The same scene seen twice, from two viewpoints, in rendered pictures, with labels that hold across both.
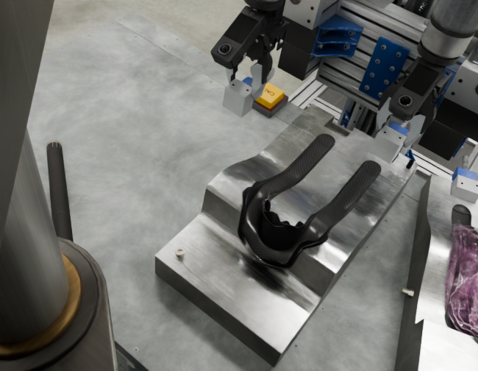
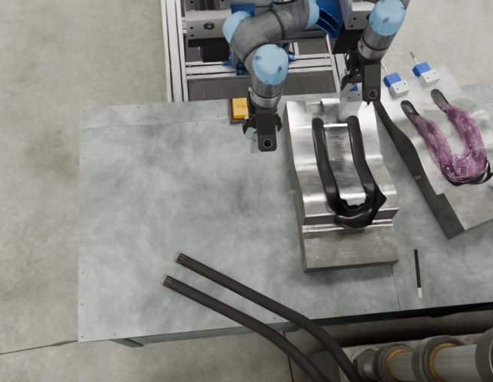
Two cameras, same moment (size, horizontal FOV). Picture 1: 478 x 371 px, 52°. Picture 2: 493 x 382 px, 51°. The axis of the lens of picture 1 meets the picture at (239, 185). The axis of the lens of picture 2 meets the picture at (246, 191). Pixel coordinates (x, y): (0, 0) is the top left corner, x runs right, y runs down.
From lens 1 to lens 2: 0.88 m
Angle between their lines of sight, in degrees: 29
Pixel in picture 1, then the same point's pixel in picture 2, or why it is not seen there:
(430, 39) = (370, 54)
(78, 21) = not seen: outside the picture
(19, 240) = not seen: hidden behind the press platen
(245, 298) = (363, 250)
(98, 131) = (182, 223)
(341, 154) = (331, 126)
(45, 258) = not seen: hidden behind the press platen
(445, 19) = (378, 45)
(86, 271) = (453, 341)
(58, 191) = (230, 283)
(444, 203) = (395, 107)
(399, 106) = (372, 98)
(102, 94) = (152, 195)
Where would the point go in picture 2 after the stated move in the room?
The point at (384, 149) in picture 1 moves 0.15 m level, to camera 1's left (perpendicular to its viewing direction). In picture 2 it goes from (353, 105) to (312, 130)
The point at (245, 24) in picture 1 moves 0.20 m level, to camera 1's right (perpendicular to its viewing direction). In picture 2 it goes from (266, 120) to (331, 82)
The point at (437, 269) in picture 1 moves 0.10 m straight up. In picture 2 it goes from (426, 158) to (440, 143)
